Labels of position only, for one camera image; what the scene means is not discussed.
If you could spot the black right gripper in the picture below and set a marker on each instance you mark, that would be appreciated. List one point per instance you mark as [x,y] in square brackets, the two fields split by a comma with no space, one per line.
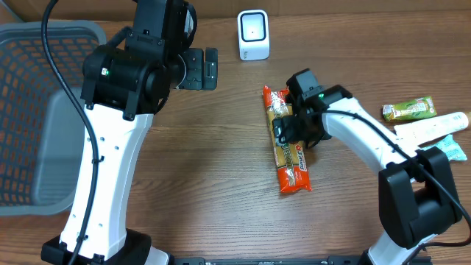
[281,129]

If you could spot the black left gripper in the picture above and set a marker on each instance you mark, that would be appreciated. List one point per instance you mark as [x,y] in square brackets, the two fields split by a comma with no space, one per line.
[199,68]

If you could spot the orange noodle packet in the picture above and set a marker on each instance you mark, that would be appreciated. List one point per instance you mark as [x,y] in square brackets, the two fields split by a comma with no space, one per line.
[292,170]

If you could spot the white tube with gold cap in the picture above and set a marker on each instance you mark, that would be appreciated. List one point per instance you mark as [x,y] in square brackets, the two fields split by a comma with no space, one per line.
[426,130]

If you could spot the green yellow snack packet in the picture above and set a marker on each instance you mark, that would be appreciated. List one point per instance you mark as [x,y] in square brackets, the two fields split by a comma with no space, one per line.
[416,109]

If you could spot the teal snack packet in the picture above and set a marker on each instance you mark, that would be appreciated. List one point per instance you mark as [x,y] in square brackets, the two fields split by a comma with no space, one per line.
[451,148]

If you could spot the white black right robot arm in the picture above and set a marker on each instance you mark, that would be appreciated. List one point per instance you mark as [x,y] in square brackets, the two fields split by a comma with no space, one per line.
[417,195]

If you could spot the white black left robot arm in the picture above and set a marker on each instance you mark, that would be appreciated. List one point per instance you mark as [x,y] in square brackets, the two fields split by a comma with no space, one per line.
[126,82]

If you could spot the white barcode scanner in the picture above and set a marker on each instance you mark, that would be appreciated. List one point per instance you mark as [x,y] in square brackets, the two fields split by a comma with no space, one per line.
[253,35]

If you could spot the dark grey plastic basket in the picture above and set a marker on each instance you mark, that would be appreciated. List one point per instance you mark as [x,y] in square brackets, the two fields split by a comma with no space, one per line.
[41,132]

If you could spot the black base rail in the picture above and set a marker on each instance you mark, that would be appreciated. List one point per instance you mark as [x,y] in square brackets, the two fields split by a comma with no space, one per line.
[331,260]

